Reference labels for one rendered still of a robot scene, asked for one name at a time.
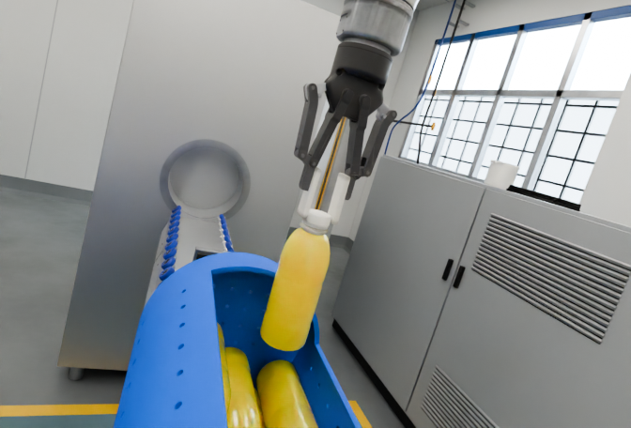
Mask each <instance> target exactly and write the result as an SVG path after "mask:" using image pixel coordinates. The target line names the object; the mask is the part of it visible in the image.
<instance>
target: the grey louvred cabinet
mask: <svg viewBox="0 0 631 428"><path fill-rule="evenodd" d="M331 314H332V316H333V317H334V320H333V323H332V326H333V327H334V329H335V330H336V332H337V333H338V334H339V336H340V337H341V339H342V340H343V341H344V343H345V344H346V346H347V347H348V349H349V350H350V352H351V353H352V354H353V356H354V357H355V359H356V360H357V361H358V363H359V364H360V365H361V367H362V368H363V369H364V371H365V372H366V373H367V375H368V376H369V377H370V379H371V380H372V382H373V383H374V384H375V386H376V387H377V389H378V390H379V392H380V393H381V395H382V396H383V397H384V399H385V400H386V402H387V403H388V404H389V406H390V407H391V409H392V410H393V412H394V413H395V415H396V416H397V417H398V419H399V420H400V421H401V422H402V423H403V425H404V426H405V428H631V227H630V226H626V225H623V224H620V223H617V222H612V221H608V220H605V219H601V218H598V217H595V216H592V215H589V214H586V213H582V212H579V211H575V210H573V209H569V208H566V207H562V206H557V205H553V204H550V203H547V202H544V201H541V200H537V199H534V198H531V197H528V196H525V195H521V194H518V193H515V192H511V191H507V190H503V189H500V188H496V187H493V186H490V185H486V184H484V183H481V182H478V181H474V180H471V179H467V178H464V177H462V176H456V175H452V174H449V173H446V172H442V171H440V170H437V169H433V168H430V167H426V166H423V165H420V164H417V163H414V162H410V161H407V160H401V159H398V158H395V157H392V156H388V155H385V154H383V156H381V157H380V160H379V163H378V166H377V170H376V174H375V177H374V180H373V183H372V186H371V190H370V192H369V195H368V198H367V201H366V204H365V208H364V211H363V213H362V218H361V222H360V225H359V228H358V231H357V234H356V236H355V240H354V243H353V246H352V249H351V252H350V256H349V258H348V261H347V264H346V269H345V273H344V276H343V279H342V281H341V284H340V288H339V291H338V294H337V297H336V300H335V303H334V306H333V309H332V312H331Z"/></svg>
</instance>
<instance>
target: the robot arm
mask: <svg viewBox="0 0 631 428"><path fill-rule="evenodd" d="M418 2H419V0H345V1H344V7H343V10H342V14H341V18H340V22H339V24H338V28H337V31H336V37H337V38H338V40H339V41H341V43H340V44H339V45H338V47H337V51H336V54H335V57H334V60H333V64H332V67H331V74H330V75H329V77H328V78H327V79H326V80H325V82H324V83H323V84H313V83H311V84H306V85H305V86H304V87H303V93H304V100H305V102H304V107H303V111H302V116H301V121H300V128H299V133H298V137H297V142H296V146H295V150H294V155H295V157H297V158H298V159H299V160H301V161H302V162H303V164H304V167H303V170H302V174H301V177H300V183H299V188H301V189H302V190H303V193H302V196H301V198H300V204H299V207H298V210H297V212H298V213H299V214H300V216H301V217H302V218H304V219H306V218H307V217H308V214H309V210H310V207H311V204H312V202H313V199H314V195H315V192H316V187H317V183H318V180H319V178H320V175H321V172H322V170H321V169H319V168H318V167H317V165H318V164H319V162H320V160H321V158H322V156H323V154H324V151H325V149H326V147H327V145H328V143H329V141H330V139H331V137H332V135H333V133H334V131H335V129H336V127H337V125H338V123H339V122H340V121H341V119H342V117H343V116H345V117H346V118H348V119H349V127H350V130H349V137H348V145H347V153H346V167H345V174H343V173H339V174H338V177H337V181H336V184H335V188H334V191H333V195H332V198H331V204H330V208H329V211H328V214H329V215H331V223H332V224H334V225H337V224H338V221H339V218H340V214H341V211H342V207H343V204H344V201H345V200H349V199H350V198H351V194H352V192H353V188H354V185H355V181H356V180H357V179H360V177H363V176H366V177H369V176H370V175H371V174H372V171H373V169H374V166H375V163H376V161H377V156H378V154H379V151H380V149H381V146H382V144H383V141H384V138H385V136H386V133H387V130H388V128H389V126H390V125H391V123H392V122H393V121H394V120H395V118H396V117H397V112H396V111H395V110H391V109H390V108H389V107H388V106H387V105H386V104H385V103H384V102H383V100H384V98H383V89H384V86H385V84H386V83H387V80H388V76H389V73H390V70H391V67H392V62H393V60H392V56H397V55H399V54H400V53H401V52H402V49H403V46H404V42H405V39H406V36H407V33H408V28H409V25H410V23H411V21H412V18H413V12H414V10H415V8H416V6H417V4H418ZM324 91H325V94H326V97H327V100H328V103H329V106H330V107H329V109H328V111H327V112H326V114H325V119H324V121H323V123H322V125H321V127H320V129H319V131H318V133H317V136H316V138H315V140H314V142H313V144H312V146H311V148H310V150H309V152H308V149H309V145H310V141H311V137H312V132H313V128H314V124H315V120H316V112H317V107H318V101H319V100H320V99H321V98H322V94H323V92H324ZM375 110H377V114H376V121H375V123H374V125H373V128H372V129H371V132H370V135H369V137H368V140H367V143H366V146H365V148H364V150H363V153H362V144H363V136H364V131H365V129H366V127H367V120H368V116H369V115H370V114H371V113H373V112H374V111H375Z"/></svg>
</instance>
